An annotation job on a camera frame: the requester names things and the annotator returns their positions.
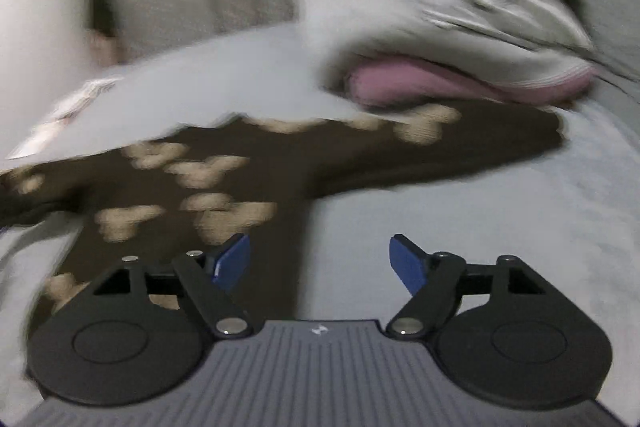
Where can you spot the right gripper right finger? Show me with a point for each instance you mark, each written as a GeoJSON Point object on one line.
{"type": "Point", "coordinates": [501, 332]}

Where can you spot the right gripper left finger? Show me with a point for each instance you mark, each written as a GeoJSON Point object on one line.
{"type": "Point", "coordinates": [139, 330]}

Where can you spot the brown sweater with beige patches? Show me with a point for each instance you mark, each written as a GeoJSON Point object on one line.
{"type": "Point", "coordinates": [193, 189]}

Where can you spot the grey bed sheet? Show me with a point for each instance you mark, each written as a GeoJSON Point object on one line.
{"type": "Point", "coordinates": [573, 215]}

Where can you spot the open book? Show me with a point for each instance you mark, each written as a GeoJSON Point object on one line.
{"type": "Point", "coordinates": [60, 116]}

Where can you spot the pink pillow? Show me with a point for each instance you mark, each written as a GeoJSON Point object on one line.
{"type": "Point", "coordinates": [405, 81]}

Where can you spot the pink hanging garment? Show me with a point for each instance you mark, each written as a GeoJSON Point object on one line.
{"type": "Point", "coordinates": [106, 51]}

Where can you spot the dark hanging garment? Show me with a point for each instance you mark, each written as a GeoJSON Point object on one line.
{"type": "Point", "coordinates": [102, 18]}

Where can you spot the grey folded duvet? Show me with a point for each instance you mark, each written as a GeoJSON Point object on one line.
{"type": "Point", "coordinates": [342, 35]}

